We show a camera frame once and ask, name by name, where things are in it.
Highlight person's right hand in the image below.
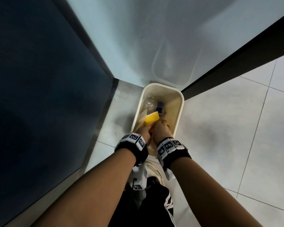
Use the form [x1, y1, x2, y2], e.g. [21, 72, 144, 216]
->
[151, 119, 175, 146]

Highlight grey base cabinet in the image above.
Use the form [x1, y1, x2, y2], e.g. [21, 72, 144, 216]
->
[0, 0, 120, 227]

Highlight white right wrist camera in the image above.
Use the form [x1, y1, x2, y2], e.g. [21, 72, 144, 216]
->
[164, 167, 175, 180]

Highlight clear water bottle blue cap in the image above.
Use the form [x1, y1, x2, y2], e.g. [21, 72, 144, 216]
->
[145, 95, 157, 108]

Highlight cream waste bin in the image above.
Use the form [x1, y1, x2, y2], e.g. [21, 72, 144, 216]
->
[131, 83, 185, 159]

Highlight person's left forearm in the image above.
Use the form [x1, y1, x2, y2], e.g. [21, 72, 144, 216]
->
[32, 148, 137, 227]

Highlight yellow snack wrapper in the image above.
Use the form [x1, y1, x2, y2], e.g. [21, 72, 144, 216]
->
[145, 111, 160, 127]

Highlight black left wristband with markers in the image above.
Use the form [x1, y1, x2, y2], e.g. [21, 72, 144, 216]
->
[114, 132, 149, 167]

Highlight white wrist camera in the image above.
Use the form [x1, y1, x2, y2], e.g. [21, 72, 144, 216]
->
[130, 163, 148, 191]
[164, 167, 175, 180]

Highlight person's left hand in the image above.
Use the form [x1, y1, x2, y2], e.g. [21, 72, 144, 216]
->
[137, 121, 157, 143]

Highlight black striped trousers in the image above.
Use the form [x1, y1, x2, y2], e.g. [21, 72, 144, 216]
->
[109, 177, 175, 227]

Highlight black right wristband with markers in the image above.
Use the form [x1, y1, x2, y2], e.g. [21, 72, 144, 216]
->
[156, 137, 192, 171]

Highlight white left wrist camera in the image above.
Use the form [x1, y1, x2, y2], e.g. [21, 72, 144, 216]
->
[130, 163, 148, 191]

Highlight black wristband with markers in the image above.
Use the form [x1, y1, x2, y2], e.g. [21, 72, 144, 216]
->
[114, 132, 149, 167]
[156, 137, 192, 171]

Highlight cream shoe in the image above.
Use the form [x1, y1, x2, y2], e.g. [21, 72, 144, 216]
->
[144, 160, 167, 187]

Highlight person's right forearm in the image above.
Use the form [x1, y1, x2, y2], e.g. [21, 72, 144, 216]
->
[169, 156, 263, 227]

